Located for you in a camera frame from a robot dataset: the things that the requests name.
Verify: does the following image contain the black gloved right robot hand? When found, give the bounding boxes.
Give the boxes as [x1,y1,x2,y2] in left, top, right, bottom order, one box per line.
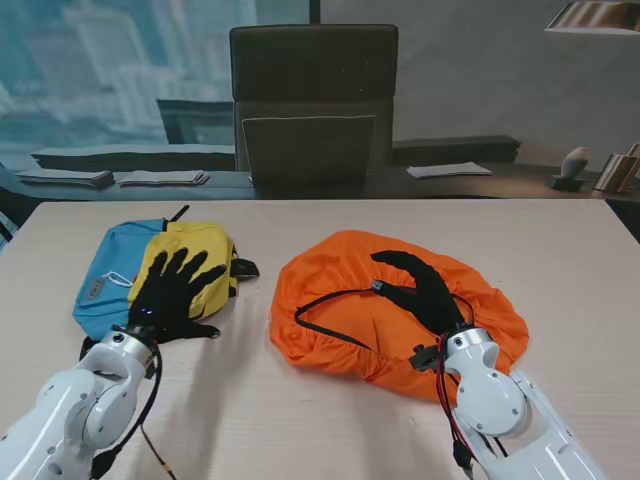
[370,249,469,335]

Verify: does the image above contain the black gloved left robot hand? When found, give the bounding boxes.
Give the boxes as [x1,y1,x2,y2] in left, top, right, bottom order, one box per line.
[128,245,227,346]

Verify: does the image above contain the blue and yellow backpack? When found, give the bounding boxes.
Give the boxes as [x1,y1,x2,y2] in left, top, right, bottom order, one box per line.
[72,203,261,361]

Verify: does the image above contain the orange rain cover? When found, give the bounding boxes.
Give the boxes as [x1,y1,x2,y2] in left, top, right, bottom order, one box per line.
[268,229,530,405]

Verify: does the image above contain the fanned grey paper stack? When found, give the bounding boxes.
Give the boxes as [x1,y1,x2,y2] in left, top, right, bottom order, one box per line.
[118,169,211,188]

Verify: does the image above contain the white paper sheet stack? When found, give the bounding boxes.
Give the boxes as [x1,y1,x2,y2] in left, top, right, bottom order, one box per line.
[405,161,494,180]

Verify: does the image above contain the long dark slab shelf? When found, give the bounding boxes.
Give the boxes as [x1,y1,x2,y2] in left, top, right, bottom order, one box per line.
[29,143,237,172]

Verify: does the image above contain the dark background desk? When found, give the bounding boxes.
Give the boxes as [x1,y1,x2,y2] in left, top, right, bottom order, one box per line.
[0,162,640,201]

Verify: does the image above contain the short dark slab shelf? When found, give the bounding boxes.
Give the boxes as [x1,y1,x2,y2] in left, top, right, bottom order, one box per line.
[391,135,522,165]

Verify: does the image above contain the thick grey paper stack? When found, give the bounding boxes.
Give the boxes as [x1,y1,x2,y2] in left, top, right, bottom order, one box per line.
[14,167,115,190]

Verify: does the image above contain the egg shaped vase on base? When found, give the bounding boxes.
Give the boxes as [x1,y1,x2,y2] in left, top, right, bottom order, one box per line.
[551,146,592,191]

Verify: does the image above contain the leaning brown books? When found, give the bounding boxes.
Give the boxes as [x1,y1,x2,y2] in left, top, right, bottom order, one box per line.
[593,142,640,194]

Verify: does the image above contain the dark office chair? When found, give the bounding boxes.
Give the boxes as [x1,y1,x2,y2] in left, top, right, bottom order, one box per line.
[228,23,400,187]

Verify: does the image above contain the copper lamp shade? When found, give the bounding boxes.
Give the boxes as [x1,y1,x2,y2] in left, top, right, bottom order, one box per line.
[543,0,640,35]

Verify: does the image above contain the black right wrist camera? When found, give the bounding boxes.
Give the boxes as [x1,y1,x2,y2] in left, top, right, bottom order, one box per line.
[409,343,442,372]

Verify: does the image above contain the black and red left arm cable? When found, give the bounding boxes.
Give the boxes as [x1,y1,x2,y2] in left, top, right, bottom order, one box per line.
[89,339,176,480]

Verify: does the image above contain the black and red arm cable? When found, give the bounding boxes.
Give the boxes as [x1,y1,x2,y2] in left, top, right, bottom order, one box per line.
[89,339,176,480]
[434,294,509,474]

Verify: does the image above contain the black and red right arm cable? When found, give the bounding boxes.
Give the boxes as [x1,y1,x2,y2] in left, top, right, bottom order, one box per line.
[434,294,509,474]

